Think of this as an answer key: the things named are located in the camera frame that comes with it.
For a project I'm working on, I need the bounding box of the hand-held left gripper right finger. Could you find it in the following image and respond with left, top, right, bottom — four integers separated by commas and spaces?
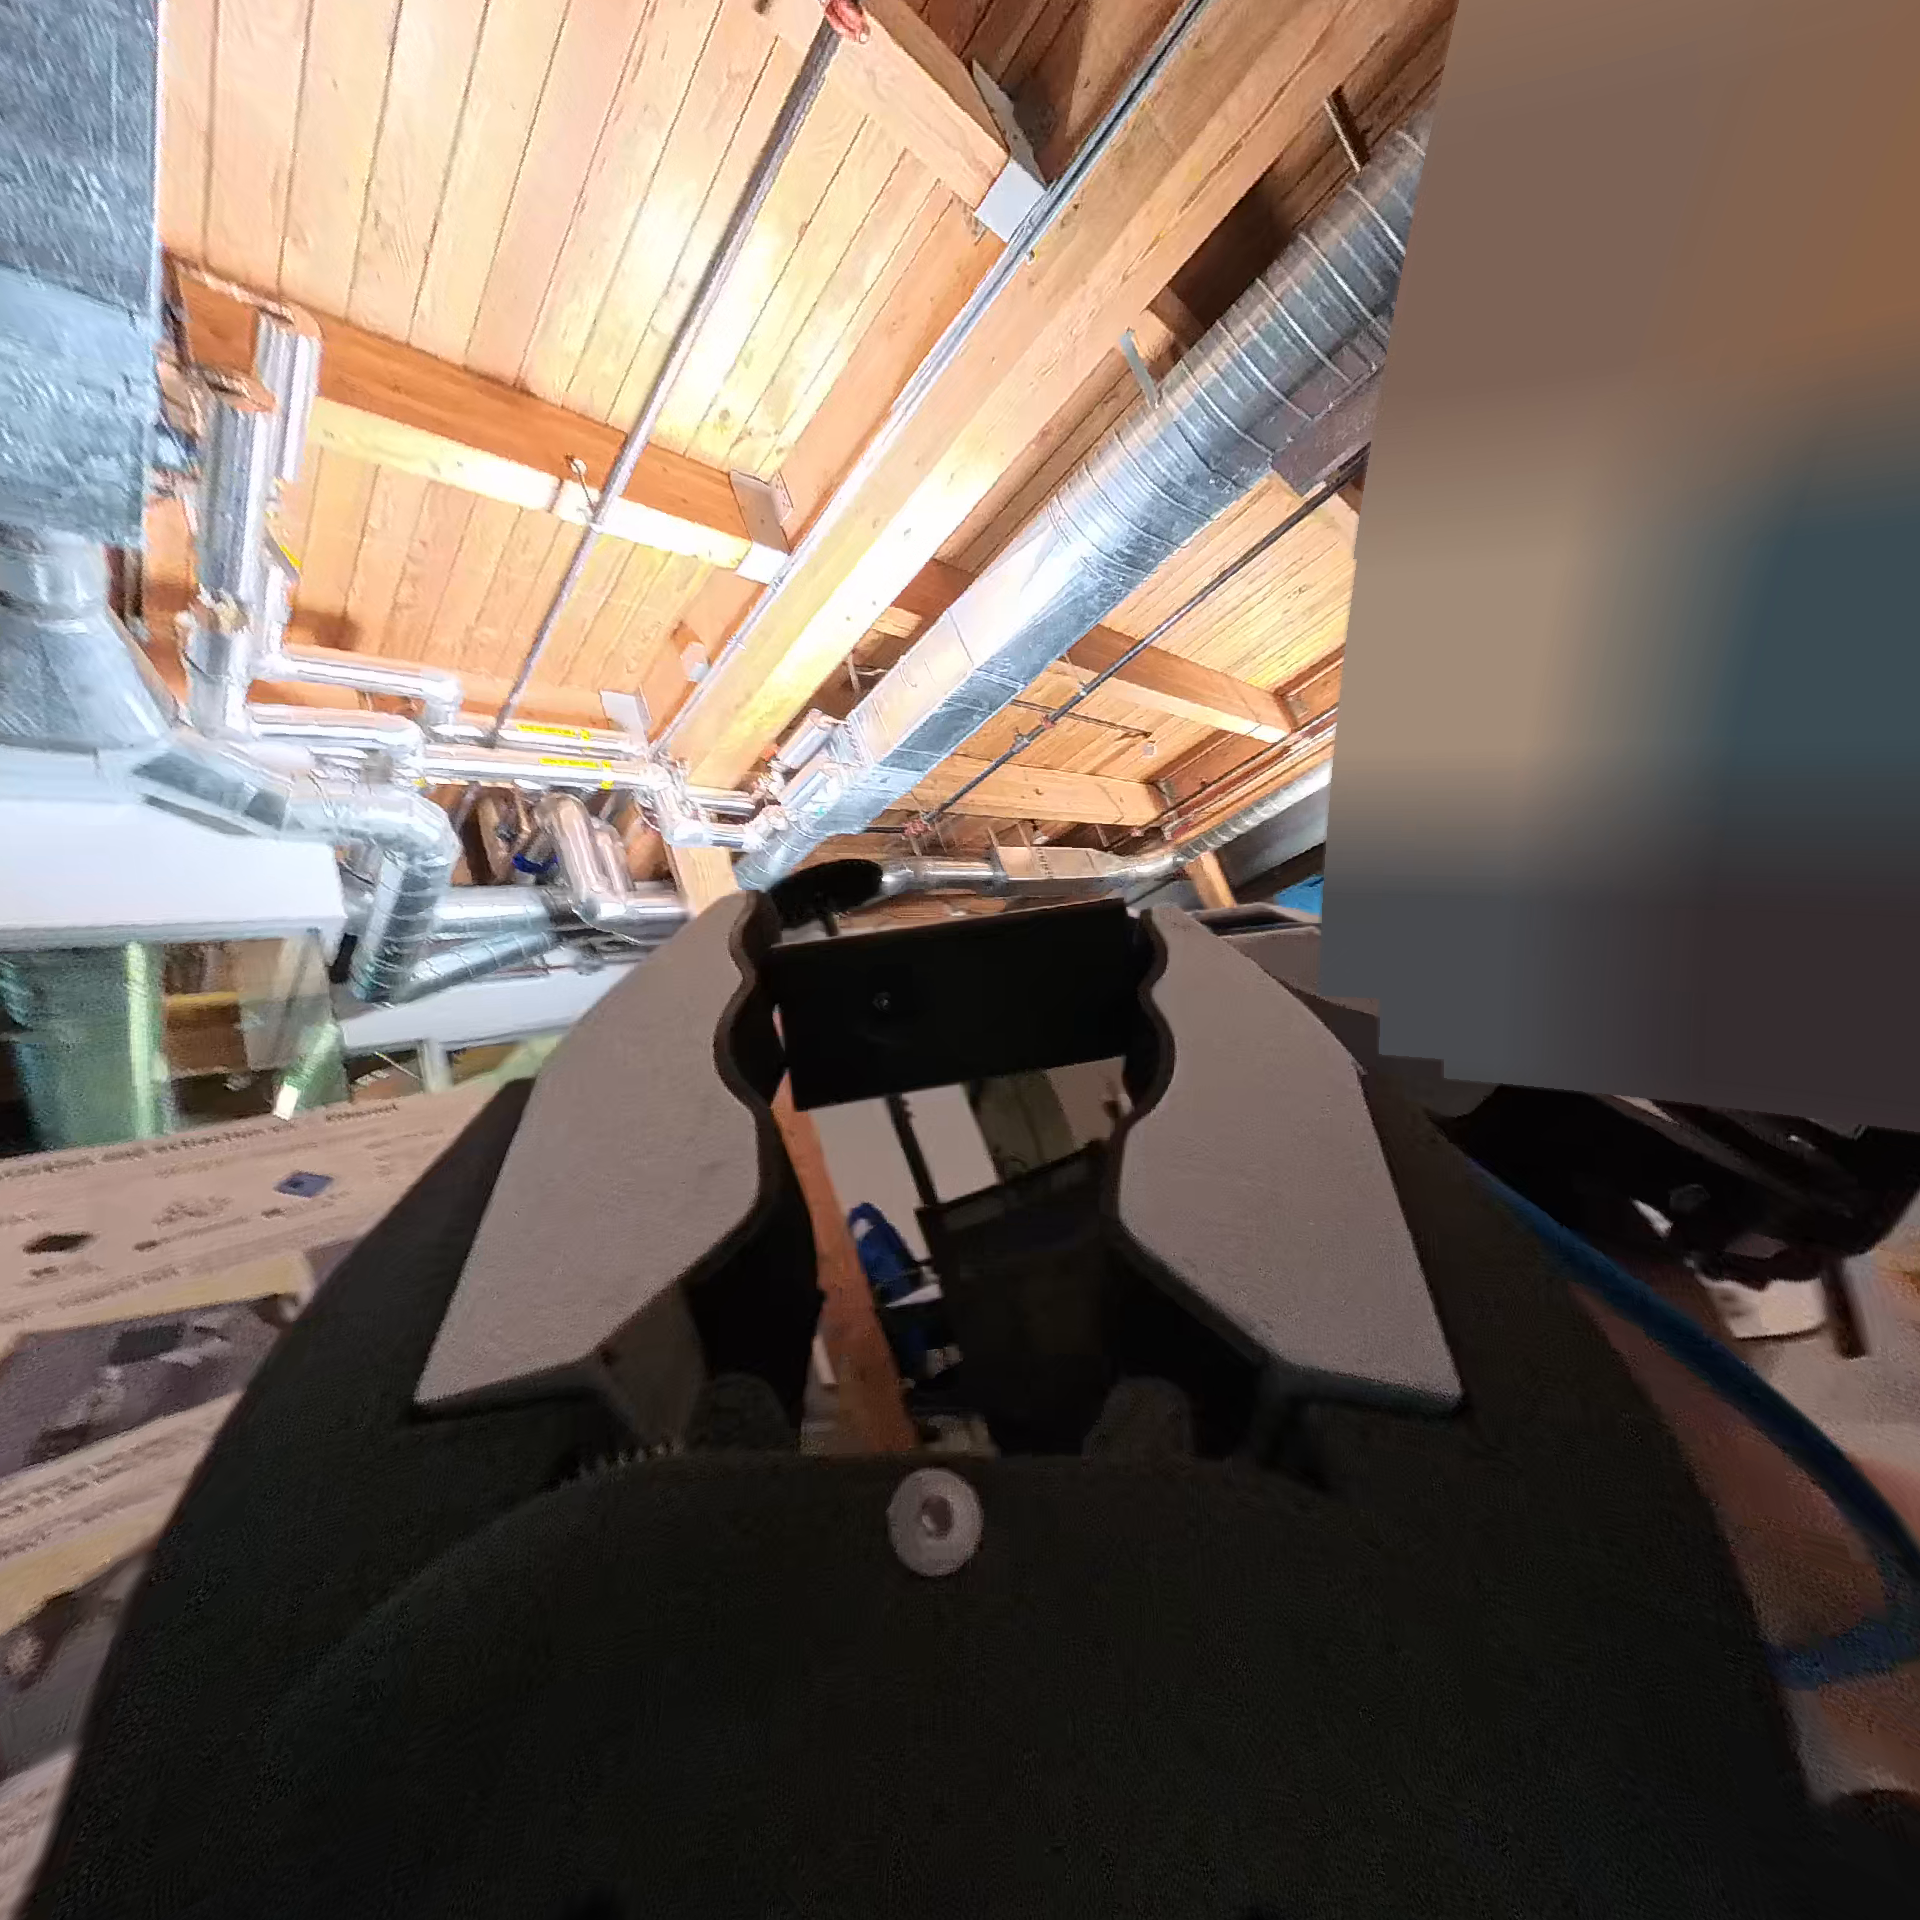
1110, 903, 1465, 1412

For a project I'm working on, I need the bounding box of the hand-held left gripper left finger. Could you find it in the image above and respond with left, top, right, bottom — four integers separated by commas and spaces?
412, 892, 823, 1412

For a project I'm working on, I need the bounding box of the blue ethernet cable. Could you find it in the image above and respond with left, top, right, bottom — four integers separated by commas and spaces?
1477, 1170, 1920, 1689

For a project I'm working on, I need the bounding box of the black network switch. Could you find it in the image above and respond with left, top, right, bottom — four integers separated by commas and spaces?
765, 897, 1150, 1114

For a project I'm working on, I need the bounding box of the person's right forearm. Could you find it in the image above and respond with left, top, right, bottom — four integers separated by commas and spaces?
1590, 1289, 1920, 1801

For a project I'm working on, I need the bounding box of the black office chair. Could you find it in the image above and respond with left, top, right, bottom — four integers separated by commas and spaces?
913, 1147, 1143, 1444

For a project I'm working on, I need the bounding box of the wooden ceiling beam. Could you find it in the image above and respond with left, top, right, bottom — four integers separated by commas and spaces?
773, 1050, 921, 1452

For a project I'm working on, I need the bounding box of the blue striped jacket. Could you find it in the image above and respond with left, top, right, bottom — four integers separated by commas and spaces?
847, 1200, 932, 1309

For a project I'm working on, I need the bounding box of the black round pole stand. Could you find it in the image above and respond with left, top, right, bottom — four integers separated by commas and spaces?
767, 860, 887, 929

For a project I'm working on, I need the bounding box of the printed instruction poster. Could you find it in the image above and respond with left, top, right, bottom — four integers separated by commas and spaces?
0, 1103, 452, 1653

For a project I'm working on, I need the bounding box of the silver air duct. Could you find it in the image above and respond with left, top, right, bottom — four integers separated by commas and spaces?
0, 0, 169, 752
335, 780, 705, 1003

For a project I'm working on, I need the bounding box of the long spiral air duct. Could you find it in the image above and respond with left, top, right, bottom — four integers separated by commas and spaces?
735, 128, 1425, 889

